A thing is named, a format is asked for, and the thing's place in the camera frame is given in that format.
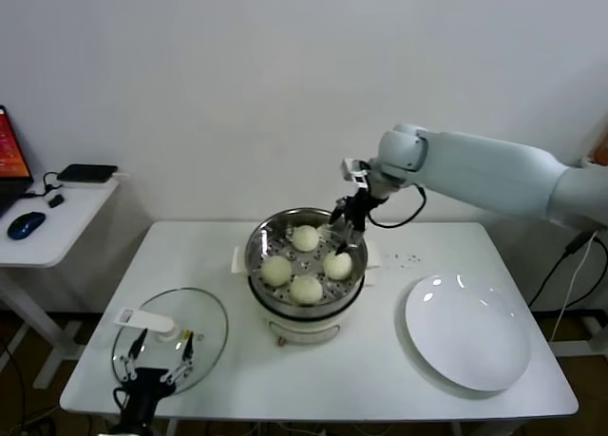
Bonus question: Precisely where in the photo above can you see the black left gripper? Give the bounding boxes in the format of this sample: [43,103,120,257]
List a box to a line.
[118,328,195,436]

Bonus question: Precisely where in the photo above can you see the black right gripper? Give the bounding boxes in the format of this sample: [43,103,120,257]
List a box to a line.
[328,192,377,257]

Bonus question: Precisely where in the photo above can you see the white steamed baozi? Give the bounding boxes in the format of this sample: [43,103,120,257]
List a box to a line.
[290,224,320,253]
[288,274,325,306]
[258,256,293,288]
[323,251,354,281]

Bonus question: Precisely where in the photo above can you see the stainless steel steamer basket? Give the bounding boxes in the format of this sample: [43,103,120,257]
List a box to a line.
[230,208,383,310]

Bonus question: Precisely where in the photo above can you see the dark crumbs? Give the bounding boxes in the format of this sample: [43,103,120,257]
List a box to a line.
[383,251,422,266]

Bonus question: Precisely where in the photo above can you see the white electric cooker pot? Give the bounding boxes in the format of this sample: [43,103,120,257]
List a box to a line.
[246,269,377,348]

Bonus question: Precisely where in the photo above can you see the small white desk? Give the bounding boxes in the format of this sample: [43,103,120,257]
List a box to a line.
[0,172,134,390]

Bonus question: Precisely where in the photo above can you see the large white plate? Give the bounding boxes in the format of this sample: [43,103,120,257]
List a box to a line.
[403,273,532,393]

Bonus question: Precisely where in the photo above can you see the blue computer mouse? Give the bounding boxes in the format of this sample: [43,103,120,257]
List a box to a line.
[6,212,48,241]

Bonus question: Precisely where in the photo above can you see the flat black device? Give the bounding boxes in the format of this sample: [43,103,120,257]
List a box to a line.
[56,164,119,186]

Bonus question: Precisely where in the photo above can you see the laptop with red screen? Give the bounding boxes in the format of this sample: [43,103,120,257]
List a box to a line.
[0,105,35,218]

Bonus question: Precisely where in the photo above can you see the orange object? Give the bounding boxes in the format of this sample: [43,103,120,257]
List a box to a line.
[590,126,608,167]

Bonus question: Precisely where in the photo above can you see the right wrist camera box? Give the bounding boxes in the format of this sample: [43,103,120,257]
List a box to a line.
[340,157,372,190]

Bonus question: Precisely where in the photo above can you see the glass lid white handle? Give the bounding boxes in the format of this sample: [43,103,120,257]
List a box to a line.
[110,287,230,401]

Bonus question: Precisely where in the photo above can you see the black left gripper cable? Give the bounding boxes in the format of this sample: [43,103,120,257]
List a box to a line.
[112,387,132,416]

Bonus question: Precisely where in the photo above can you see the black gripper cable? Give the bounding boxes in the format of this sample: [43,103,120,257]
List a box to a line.
[368,183,428,229]
[112,387,132,416]

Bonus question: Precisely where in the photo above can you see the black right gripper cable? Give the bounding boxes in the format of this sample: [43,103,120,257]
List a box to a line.
[368,183,428,229]

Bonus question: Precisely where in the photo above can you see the thin black desk cable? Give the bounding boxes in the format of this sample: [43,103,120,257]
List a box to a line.
[17,171,66,202]

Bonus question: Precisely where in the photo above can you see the black power cable with adapter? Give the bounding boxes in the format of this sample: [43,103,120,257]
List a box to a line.
[527,229,600,310]

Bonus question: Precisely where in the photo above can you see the white power cable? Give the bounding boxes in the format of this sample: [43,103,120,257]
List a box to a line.
[549,231,600,346]

